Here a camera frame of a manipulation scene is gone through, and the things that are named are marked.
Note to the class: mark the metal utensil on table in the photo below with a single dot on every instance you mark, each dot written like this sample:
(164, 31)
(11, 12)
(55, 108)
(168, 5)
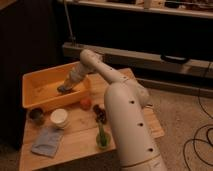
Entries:
(149, 106)

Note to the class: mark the low grey shelf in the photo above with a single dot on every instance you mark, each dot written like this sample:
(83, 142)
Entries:
(141, 60)

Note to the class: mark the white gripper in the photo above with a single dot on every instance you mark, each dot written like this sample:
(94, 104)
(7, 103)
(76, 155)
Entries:
(76, 75)

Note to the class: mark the wooden table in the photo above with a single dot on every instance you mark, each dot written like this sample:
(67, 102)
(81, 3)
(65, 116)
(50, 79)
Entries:
(79, 137)

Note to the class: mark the dark green cup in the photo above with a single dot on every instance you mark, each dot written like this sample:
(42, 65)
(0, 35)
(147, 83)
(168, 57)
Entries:
(36, 115)

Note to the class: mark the green glass vase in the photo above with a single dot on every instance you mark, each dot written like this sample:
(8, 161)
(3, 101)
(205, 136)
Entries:
(102, 138)

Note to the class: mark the dark grape bunch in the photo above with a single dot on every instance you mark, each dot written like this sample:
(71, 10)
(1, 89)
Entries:
(100, 114)

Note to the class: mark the white bowl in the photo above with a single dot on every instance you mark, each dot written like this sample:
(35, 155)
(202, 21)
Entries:
(59, 118)

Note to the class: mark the yellow plastic tray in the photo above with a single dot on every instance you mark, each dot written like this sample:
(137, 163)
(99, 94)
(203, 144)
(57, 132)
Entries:
(39, 88)

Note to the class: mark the blue folded cloth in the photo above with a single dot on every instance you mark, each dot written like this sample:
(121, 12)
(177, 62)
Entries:
(47, 142)

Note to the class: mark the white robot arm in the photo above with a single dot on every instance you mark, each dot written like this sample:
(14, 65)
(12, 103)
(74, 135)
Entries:
(124, 100)

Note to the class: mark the orange fruit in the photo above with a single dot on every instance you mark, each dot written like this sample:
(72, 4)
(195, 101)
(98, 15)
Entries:
(85, 103)

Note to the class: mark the black handle on shelf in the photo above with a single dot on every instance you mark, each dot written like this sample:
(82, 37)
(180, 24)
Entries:
(174, 59)

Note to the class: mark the grey metal pole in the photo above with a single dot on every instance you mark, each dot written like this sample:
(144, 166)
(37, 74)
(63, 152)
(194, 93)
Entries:
(72, 37)

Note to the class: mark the blue grey sponge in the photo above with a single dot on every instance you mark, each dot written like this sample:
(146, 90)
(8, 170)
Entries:
(63, 89)

